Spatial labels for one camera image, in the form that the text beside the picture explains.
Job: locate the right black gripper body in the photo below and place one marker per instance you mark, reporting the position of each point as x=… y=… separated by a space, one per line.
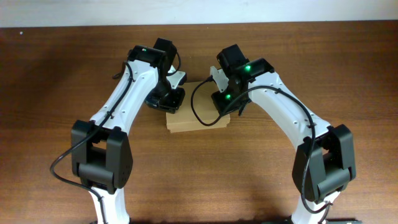
x=224 y=104

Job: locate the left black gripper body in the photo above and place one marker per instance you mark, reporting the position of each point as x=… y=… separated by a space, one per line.
x=165 y=102

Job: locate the brown cardboard box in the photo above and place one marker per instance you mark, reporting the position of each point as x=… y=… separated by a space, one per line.
x=184 y=120

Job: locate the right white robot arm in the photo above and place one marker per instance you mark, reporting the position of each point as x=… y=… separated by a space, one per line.
x=324 y=161

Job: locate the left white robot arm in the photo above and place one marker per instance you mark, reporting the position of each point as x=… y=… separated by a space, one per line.
x=102 y=156

